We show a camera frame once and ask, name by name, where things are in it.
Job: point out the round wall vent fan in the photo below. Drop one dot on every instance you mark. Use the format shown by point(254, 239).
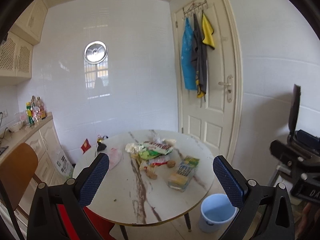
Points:
point(95, 52)

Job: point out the black small object on table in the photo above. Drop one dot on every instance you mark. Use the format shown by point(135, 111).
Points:
point(101, 147)

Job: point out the pink plastic bag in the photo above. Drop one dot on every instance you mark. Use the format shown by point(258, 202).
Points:
point(115, 156)

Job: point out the yellow hanging cloth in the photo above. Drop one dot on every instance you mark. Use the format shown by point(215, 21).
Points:
point(208, 31)

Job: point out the white panel door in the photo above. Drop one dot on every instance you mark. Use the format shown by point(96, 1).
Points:
point(215, 118)

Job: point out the white rice bag on floor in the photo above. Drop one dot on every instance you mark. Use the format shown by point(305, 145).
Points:
point(62, 163)

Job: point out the cream upper wall cabinets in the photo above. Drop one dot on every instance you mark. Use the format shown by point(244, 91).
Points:
point(17, 49)

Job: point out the dark grey hanging cloth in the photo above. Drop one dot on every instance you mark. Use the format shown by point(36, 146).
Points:
point(199, 59)

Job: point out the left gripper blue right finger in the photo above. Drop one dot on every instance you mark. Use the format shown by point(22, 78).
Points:
point(230, 180)

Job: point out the light blue trash bin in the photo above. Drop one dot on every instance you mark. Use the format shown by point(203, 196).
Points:
point(216, 211)

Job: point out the brown wooden chair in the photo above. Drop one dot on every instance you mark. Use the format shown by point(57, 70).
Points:
point(17, 170)

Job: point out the white tissue paper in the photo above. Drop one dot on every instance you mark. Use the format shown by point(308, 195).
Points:
point(133, 148)

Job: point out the bottles on counter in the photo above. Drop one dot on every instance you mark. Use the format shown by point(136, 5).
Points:
point(35, 110)

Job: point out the red stool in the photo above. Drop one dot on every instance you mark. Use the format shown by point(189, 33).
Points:
point(82, 223)

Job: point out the blue apron on door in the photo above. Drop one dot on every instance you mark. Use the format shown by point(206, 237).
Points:
point(189, 73)

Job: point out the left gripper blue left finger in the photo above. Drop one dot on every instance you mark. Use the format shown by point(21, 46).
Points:
point(91, 177)

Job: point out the green yellow plastic bag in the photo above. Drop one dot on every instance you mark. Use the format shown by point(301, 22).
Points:
point(148, 154)

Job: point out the large cream red-lettered bag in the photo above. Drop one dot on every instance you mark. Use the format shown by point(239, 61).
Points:
point(158, 147)

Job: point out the cream kitchen counter cabinets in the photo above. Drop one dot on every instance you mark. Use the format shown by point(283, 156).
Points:
point(43, 138)

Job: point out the red white snack packet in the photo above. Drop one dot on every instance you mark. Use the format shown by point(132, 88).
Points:
point(158, 161)

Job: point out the brown round food lump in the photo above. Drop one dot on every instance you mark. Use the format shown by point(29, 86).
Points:
point(171, 163)

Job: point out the round white marble table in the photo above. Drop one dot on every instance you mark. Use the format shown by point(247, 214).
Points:
point(128, 197)

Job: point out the yellow green box package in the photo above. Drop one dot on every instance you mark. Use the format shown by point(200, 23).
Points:
point(180, 179)

